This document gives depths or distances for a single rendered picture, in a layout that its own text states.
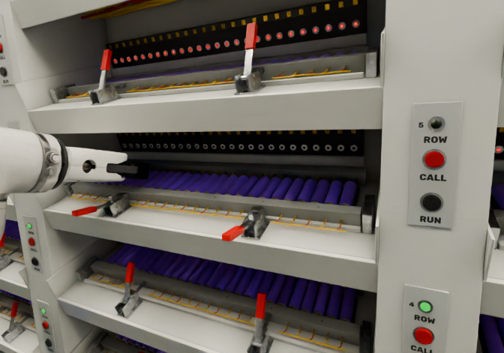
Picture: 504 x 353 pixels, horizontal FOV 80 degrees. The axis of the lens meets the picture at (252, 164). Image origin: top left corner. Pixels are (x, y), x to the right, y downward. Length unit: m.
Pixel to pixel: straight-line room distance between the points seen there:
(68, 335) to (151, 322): 0.26
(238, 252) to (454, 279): 0.25
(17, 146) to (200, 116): 0.22
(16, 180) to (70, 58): 0.37
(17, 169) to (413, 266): 0.47
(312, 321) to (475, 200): 0.29
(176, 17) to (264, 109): 0.39
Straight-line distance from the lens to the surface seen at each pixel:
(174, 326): 0.60
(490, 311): 0.41
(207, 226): 0.46
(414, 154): 0.34
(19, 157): 0.46
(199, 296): 0.60
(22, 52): 0.72
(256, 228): 0.41
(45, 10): 0.66
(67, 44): 0.77
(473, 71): 0.34
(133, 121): 0.50
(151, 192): 0.56
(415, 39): 0.34
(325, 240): 0.40
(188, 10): 0.69
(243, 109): 0.38
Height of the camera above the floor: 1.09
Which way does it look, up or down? 9 degrees down
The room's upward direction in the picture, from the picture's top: 2 degrees counter-clockwise
